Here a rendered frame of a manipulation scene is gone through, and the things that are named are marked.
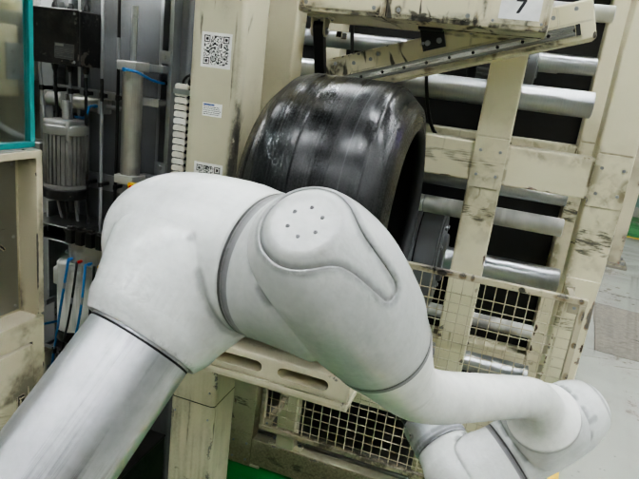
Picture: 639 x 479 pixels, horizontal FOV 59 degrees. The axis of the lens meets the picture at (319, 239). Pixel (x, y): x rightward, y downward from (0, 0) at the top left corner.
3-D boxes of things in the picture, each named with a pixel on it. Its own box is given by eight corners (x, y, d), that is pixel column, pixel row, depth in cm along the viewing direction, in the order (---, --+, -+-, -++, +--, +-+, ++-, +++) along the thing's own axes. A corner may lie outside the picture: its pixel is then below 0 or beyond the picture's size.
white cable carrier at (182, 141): (164, 274, 145) (175, 83, 132) (176, 269, 149) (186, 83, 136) (180, 277, 144) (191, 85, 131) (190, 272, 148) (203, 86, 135)
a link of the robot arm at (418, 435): (416, 469, 93) (398, 438, 97) (463, 448, 95) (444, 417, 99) (419, 444, 87) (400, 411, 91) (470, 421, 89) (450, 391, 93)
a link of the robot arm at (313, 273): (460, 296, 51) (338, 260, 59) (414, 160, 38) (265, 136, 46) (396, 427, 46) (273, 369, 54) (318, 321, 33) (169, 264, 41)
